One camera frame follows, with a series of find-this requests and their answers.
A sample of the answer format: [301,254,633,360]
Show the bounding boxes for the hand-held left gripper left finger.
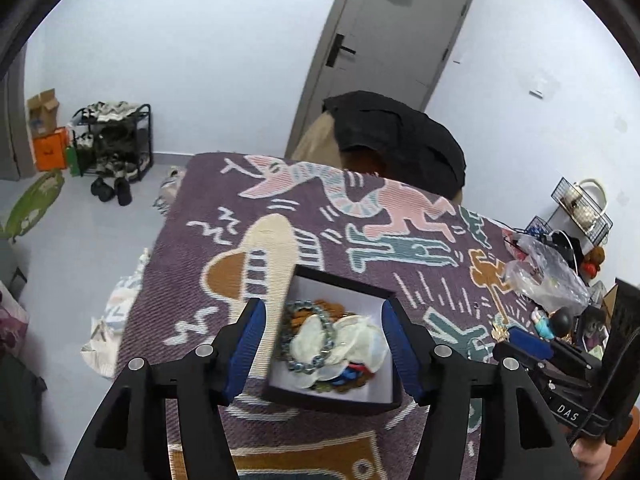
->
[64,297,268,480]

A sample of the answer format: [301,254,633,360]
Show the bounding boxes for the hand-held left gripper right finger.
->
[381,297,581,480]

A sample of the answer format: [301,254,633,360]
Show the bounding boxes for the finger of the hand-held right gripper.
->
[492,327,602,377]

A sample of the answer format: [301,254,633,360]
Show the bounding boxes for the pale blue bead bracelet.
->
[279,300,337,375]

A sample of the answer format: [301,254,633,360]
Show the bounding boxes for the colourful chain necklace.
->
[310,362,378,393]

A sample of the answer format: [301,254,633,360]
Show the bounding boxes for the white shell necklace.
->
[294,312,392,392]

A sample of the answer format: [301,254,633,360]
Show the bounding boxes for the black square gift box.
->
[261,265,404,416]

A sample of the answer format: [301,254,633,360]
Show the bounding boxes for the person's right hand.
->
[570,435,619,480]

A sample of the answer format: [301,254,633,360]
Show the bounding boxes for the dark box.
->
[574,306,609,350]

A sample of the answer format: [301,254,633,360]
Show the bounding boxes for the black haired doll figure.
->
[532,307,574,341]

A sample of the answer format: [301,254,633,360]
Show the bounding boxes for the clear plastic bag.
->
[502,232,591,313]

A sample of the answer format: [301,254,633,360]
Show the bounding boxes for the brown plush toy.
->
[582,246,606,279]

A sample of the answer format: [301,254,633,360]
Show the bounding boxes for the black bag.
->
[545,230,584,267]

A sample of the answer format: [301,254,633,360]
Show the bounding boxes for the purple printed blanket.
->
[115,152,601,480]

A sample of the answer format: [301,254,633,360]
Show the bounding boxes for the white tote bag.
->
[81,247,152,379]

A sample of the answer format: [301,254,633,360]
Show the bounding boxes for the white handbag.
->
[562,178,608,233]

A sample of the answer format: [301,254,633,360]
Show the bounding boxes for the tan chair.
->
[291,110,466,206]

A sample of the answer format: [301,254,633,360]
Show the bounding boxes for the black shoe rack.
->
[70,102,153,183]

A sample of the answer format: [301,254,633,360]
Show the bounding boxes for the pink floral bag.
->
[0,280,31,361]

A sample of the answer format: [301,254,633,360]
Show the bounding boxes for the green oval mat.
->
[0,169,66,241]

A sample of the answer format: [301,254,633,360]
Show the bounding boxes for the shoes on rack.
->
[74,101,149,177]

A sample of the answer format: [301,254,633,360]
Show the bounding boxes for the orange paper bag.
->
[32,127,71,172]

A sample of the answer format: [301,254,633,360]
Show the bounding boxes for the open cardboard box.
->
[26,89,61,138]

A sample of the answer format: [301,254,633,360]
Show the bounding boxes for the grey door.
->
[285,0,478,158]

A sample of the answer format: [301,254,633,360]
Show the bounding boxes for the black wire rack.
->
[525,177,614,261]

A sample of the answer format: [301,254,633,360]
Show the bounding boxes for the black door handle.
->
[325,34,357,68]

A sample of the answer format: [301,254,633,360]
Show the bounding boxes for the grey door frame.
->
[0,45,36,181]

